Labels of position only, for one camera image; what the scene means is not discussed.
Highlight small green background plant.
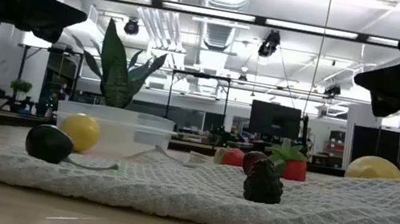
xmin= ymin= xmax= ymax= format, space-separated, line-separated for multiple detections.
xmin=6 ymin=77 xmax=34 ymax=116

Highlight black ceiling spotlight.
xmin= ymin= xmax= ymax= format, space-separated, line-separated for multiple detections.
xmin=122 ymin=17 xmax=142 ymax=38
xmin=256 ymin=27 xmax=283 ymax=60
xmin=322 ymin=82 xmax=343 ymax=102

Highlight black computer monitor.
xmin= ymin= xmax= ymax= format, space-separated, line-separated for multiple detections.
xmin=247 ymin=99 xmax=304 ymax=141

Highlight grey waffle dish cloth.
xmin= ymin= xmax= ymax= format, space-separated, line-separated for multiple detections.
xmin=0 ymin=109 xmax=400 ymax=224

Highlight black overhead crossbar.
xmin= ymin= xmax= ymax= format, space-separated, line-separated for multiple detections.
xmin=102 ymin=0 xmax=400 ymax=50

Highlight large yellow lemon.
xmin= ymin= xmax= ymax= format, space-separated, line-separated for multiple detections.
xmin=344 ymin=151 xmax=400 ymax=188

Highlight shelf with red boxes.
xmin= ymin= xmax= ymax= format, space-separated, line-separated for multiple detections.
xmin=323 ymin=128 xmax=348 ymax=169

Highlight black partition panels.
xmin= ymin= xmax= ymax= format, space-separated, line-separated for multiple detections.
xmin=347 ymin=122 xmax=400 ymax=179

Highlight red strawberry with green leaves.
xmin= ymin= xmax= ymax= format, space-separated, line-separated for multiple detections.
xmin=264 ymin=136 xmax=313 ymax=185
xmin=213 ymin=144 xmax=247 ymax=169

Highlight green snake plant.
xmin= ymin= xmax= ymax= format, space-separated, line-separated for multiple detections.
xmin=60 ymin=11 xmax=174 ymax=116

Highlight dark red plum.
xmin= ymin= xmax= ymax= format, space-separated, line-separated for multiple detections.
xmin=240 ymin=148 xmax=270 ymax=179

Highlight clear plastic tupperware container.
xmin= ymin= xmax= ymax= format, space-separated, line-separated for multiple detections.
xmin=49 ymin=98 xmax=181 ymax=168

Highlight small yellow lemon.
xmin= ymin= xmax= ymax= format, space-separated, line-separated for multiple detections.
xmin=55 ymin=110 xmax=104 ymax=157

